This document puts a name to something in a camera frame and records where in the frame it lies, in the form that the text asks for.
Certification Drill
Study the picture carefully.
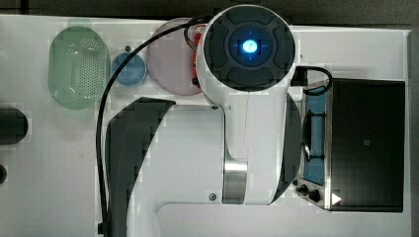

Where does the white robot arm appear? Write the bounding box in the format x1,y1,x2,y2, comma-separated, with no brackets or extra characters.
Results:
126,5,296,237

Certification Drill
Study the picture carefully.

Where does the pink plate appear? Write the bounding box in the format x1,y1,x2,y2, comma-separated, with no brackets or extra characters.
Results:
146,29,201,96

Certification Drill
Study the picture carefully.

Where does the red ketchup bottle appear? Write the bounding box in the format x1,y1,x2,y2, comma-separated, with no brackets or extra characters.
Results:
192,33,202,89

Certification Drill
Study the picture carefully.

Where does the blue bowl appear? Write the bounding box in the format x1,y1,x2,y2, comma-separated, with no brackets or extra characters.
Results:
112,52,147,87

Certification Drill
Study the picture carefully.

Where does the black toaster oven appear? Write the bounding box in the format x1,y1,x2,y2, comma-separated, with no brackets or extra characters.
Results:
293,79,405,212

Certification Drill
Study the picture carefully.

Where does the green perforated colander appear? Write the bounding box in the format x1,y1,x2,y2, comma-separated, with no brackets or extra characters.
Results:
47,26,110,110

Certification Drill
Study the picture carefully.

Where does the black cylinder object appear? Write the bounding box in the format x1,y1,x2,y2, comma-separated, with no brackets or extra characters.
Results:
0,108,29,145

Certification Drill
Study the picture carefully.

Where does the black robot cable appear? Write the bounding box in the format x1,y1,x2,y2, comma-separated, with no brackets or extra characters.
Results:
95,15,211,236

